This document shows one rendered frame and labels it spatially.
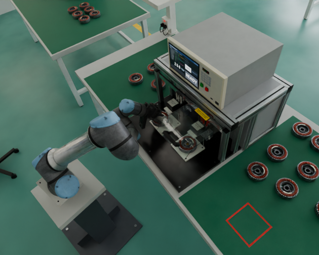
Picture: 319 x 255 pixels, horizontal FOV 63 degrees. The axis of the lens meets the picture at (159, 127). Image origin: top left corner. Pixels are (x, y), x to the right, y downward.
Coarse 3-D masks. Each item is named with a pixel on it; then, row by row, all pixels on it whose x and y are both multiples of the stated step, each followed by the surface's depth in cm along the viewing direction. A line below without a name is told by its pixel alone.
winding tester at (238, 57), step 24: (216, 24) 141; (240, 24) 139; (168, 48) 142; (192, 48) 130; (216, 48) 128; (240, 48) 126; (264, 48) 125; (216, 72) 117; (240, 72) 118; (264, 72) 132; (216, 96) 127; (240, 96) 133
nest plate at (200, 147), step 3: (201, 144) 158; (198, 147) 157; (201, 147) 157; (204, 147) 156; (195, 150) 156; (198, 150) 155; (201, 150) 155; (189, 153) 155; (192, 153) 154; (195, 153) 154; (189, 156) 153; (192, 156) 154; (183, 159) 154; (186, 159) 152
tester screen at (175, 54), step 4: (172, 48) 139; (172, 52) 141; (176, 52) 137; (180, 52) 134; (172, 56) 144; (176, 56) 140; (180, 56) 136; (184, 56) 133; (172, 60) 146; (176, 60) 142; (180, 60) 138; (184, 60) 135; (188, 60) 131; (180, 64) 140; (184, 64) 137; (188, 64) 133; (192, 64) 130; (196, 64) 127; (184, 68) 139; (192, 68) 132; (196, 68) 129; (184, 72) 141; (188, 72) 138; (196, 72) 131; (184, 76) 144
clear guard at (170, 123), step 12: (180, 108) 140; (192, 108) 139; (168, 120) 135; (180, 120) 134; (192, 120) 134; (204, 120) 133; (216, 120) 132; (180, 132) 130; (192, 132) 129; (204, 132) 128; (216, 132) 128; (180, 144) 128; (192, 144) 125
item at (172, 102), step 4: (172, 100) 164; (176, 100) 164; (184, 100) 166; (168, 104) 162; (172, 104) 162; (176, 104) 162; (180, 104) 164; (184, 104) 165; (164, 108) 166; (168, 108) 165; (172, 108) 161; (176, 108) 163; (168, 112) 163; (172, 112) 164
